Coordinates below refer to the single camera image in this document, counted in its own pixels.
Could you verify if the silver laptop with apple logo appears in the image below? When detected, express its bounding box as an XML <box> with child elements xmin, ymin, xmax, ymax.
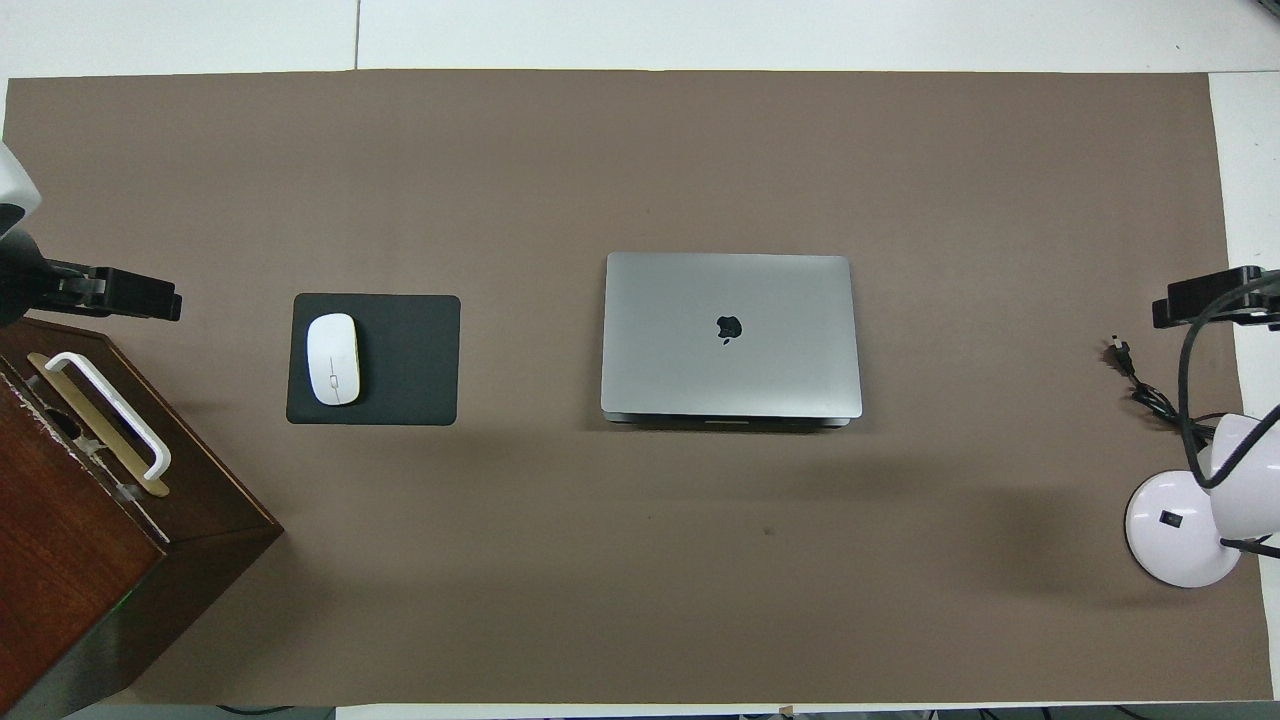
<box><xmin>600</xmin><ymin>252</ymin><xmax>863</xmax><ymax>429</ymax></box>

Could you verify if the dark brown wooden box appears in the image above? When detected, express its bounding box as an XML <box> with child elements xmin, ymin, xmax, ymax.
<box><xmin>0</xmin><ymin>312</ymin><xmax>285</xmax><ymax>717</ymax></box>

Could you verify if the black lamp power cable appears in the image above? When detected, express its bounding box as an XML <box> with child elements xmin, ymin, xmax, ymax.
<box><xmin>1107</xmin><ymin>337</ymin><xmax>1217</xmax><ymax>453</ymax></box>

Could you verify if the white computer mouse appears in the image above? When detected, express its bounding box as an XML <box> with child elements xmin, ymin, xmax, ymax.
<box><xmin>306</xmin><ymin>313</ymin><xmax>362</xmax><ymax>407</ymax></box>

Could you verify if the white desk lamp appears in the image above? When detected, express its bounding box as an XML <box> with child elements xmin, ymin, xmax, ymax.
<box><xmin>1124</xmin><ymin>411</ymin><xmax>1280</xmax><ymax>589</ymax></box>

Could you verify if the gold metal handle plate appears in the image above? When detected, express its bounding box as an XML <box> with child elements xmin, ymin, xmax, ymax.
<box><xmin>27</xmin><ymin>351</ymin><xmax>172</xmax><ymax>499</ymax></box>

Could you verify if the large brown table mat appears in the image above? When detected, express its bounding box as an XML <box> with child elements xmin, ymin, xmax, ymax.
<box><xmin>0</xmin><ymin>70</ymin><xmax>1273</xmax><ymax>706</ymax></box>

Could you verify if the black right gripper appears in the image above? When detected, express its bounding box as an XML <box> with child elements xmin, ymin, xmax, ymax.
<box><xmin>1151</xmin><ymin>265</ymin><xmax>1280</xmax><ymax>332</ymax></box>

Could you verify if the white box handle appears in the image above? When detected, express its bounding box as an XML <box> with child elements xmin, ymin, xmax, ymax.
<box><xmin>44</xmin><ymin>351</ymin><xmax>173</xmax><ymax>484</ymax></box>

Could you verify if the black mouse pad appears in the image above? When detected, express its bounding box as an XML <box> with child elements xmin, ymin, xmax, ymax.
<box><xmin>286</xmin><ymin>293</ymin><xmax>462</xmax><ymax>427</ymax></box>

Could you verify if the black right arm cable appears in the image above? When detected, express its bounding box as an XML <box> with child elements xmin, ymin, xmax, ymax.
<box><xmin>1179</xmin><ymin>270</ymin><xmax>1280</xmax><ymax>491</ymax></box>

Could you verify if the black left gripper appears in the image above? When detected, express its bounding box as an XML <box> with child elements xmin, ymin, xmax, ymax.
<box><xmin>0</xmin><ymin>232</ymin><xmax>184</xmax><ymax>327</ymax></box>

